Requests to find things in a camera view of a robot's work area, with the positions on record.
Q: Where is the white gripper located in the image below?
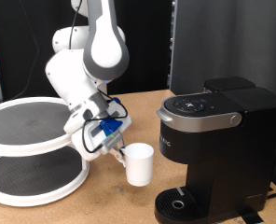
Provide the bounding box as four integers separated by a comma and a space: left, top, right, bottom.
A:
62, 98, 133, 168

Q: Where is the black tape strip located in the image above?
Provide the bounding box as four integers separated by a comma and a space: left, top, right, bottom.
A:
239, 211, 265, 224

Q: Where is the white mug green-marked handle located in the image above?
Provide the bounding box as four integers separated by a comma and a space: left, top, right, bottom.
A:
120, 142, 155, 188

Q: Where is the black backdrop curtain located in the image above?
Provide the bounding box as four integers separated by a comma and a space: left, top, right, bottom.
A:
0, 0, 173, 102

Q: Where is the dark grey backdrop board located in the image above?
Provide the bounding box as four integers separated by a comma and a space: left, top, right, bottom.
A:
170, 0, 276, 194

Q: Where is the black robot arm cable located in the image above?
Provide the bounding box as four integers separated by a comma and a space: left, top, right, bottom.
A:
68, 0, 129, 154

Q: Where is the black Keurig coffee machine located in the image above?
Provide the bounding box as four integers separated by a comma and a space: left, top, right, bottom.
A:
154, 77, 276, 224

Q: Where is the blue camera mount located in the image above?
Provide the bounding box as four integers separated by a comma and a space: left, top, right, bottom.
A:
99, 97, 124, 137

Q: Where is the white two-tier turntable shelf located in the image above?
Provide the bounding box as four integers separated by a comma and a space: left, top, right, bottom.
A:
0, 96, 90, 208

